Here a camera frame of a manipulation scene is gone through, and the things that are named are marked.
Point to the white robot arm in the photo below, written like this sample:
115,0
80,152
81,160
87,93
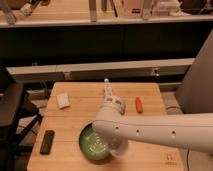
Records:
194,132

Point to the green ceramic bowl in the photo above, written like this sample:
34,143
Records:
92,145

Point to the white bottle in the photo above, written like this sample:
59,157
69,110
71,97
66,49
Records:
108,89

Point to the orange carrot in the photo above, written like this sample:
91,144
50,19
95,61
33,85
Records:
138,105

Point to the white sponge block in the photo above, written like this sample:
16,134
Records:
63,100

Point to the black remote control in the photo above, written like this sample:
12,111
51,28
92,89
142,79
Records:
47,142

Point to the black side table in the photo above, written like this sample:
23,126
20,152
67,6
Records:
18,115

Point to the grey metal rail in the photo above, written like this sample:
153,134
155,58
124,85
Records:
89,71

